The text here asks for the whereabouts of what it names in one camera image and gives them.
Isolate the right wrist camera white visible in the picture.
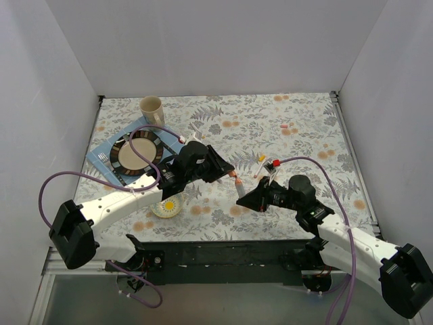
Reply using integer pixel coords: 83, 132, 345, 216
263, 158, 281, 184

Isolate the purple cable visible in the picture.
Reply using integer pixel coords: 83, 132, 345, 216
38, 124, 185, 309
273, 156, 358, 325

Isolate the white pen yellow tip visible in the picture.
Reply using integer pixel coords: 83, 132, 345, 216
191, 123, 205, 139

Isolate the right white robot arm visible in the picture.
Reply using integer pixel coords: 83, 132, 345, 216
235, 175, 432, 319

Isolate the floral tablecloth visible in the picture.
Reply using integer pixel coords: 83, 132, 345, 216
64, 93, 375, 243

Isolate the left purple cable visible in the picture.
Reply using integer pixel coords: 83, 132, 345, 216
38, 124, 185, 309

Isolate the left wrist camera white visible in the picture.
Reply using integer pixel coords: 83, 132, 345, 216
178, 131, 203, 145

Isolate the grey orange highlighter pen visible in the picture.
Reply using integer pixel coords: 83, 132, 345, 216
235, 177, 246, 198

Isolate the black base frame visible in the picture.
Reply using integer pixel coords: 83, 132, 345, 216
60, 238, 386, 288

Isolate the beige mug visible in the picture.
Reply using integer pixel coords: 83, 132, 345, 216
139, 96, 165, 127

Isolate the dark rimmed beige plate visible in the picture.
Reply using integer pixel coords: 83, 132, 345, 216
109, 130, 164, 176

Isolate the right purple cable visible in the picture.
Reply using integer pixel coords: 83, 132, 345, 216
273, 156, 358, 325

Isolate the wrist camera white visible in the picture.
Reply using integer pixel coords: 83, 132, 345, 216
178, 131, 203, 145
263, 158, 281, 184

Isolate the patterned bowl yellow centre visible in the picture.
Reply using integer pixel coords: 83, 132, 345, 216
150, 194, 184, 219

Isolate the silver fork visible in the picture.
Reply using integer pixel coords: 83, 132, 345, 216
97, 152, 111, 169

